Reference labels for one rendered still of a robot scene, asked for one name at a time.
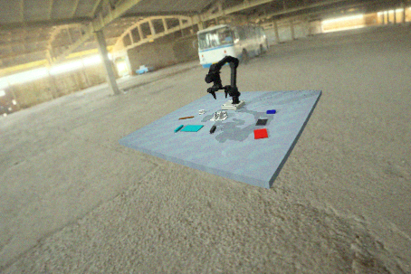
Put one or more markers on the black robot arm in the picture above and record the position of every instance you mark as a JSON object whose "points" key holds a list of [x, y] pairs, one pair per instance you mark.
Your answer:
{"points": [[214, 74]]}

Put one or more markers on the dark grey flat rectangle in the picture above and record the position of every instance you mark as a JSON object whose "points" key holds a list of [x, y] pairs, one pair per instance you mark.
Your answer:
{"points": [[261, 122]]}

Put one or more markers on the red flat rectangular plate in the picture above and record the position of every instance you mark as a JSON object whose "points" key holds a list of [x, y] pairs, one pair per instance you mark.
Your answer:
{"points": [[261, 133]]}

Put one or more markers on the cyan flat square plate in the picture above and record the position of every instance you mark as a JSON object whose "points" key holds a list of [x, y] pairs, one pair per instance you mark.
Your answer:
{"points": [[191, 128]]}

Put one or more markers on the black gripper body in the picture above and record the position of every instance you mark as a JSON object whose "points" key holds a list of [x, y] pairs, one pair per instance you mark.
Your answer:
{"points": [[226, 87]]}

